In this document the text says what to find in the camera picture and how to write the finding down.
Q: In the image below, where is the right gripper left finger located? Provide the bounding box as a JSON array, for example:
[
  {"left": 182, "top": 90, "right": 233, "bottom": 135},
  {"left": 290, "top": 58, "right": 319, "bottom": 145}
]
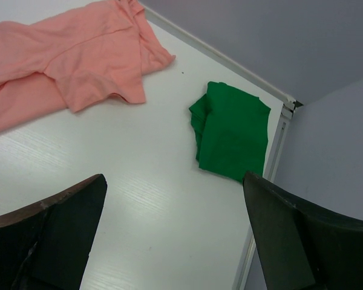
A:
[{"left": 0, "top": 174, "right": 107, "bottom": 289}]

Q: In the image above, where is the aluminium table edge rail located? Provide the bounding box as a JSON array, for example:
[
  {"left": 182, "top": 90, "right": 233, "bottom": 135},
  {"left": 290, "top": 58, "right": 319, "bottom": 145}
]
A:
[{"left": 143, "top": 8, "right": 293, "bottom": 289}]

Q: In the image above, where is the pink t-shirt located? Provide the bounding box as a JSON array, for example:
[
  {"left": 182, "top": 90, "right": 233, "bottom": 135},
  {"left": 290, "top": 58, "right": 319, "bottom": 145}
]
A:
[{"left": 0, "top": 1, "right": 175, "bottom": 132}]

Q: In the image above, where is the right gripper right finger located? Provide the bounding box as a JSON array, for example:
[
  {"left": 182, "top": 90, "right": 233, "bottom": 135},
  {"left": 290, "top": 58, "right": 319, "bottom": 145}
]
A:
[{"left": 243, "top": 172, "right": 363, "bottom": 289}]

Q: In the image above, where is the green t-shirt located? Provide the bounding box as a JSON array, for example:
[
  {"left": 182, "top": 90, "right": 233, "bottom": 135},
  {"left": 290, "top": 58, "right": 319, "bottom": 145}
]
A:
[{"left": 189, "top": 82, "right": 270, "bottom": 182}]

